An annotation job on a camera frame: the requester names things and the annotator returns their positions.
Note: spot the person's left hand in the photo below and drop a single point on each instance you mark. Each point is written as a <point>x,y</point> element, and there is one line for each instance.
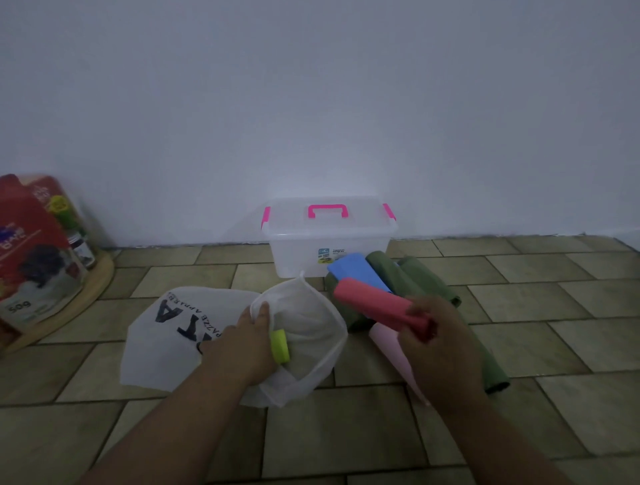
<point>237,349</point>

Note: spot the person's right hand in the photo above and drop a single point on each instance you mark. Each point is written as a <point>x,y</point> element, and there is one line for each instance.
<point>445,349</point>

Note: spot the person's right fingers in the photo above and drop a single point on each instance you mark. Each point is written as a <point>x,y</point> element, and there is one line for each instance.
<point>419,315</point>

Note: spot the person's left fingers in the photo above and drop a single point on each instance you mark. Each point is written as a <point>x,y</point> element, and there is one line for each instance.
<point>260,315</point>

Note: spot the red cloth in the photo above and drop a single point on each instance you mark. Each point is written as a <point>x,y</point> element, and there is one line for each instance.
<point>370,302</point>

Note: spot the white mesh laundry bag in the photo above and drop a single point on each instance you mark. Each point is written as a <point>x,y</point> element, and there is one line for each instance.
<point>312,325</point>

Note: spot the person's right forearm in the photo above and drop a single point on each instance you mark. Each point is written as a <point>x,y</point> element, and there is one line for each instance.
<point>495,444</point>

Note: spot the person's left forearm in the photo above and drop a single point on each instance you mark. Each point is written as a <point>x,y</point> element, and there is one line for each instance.
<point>165,424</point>

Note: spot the yellow-green rolled cloth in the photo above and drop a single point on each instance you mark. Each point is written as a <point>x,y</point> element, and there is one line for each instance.
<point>280,345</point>

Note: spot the olive green rolled cloth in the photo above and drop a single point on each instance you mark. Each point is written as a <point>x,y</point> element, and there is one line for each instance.
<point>430,280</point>
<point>382,270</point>

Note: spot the pink cloth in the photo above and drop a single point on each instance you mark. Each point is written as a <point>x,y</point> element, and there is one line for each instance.
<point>390,344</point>

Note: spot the blue rolled cloth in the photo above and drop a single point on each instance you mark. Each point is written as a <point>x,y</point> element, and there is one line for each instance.
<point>357,270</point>

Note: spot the white fabric bag black letters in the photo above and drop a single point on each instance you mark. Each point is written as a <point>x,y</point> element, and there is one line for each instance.
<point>160,339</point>

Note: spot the round wooden tray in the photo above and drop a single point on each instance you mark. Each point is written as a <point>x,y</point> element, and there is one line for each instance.
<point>85,295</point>

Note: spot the small dark jar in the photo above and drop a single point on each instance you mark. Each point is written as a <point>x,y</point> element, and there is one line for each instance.
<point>82,250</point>

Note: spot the red printed snack packet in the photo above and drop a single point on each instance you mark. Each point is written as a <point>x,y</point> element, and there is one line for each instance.
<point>35,265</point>

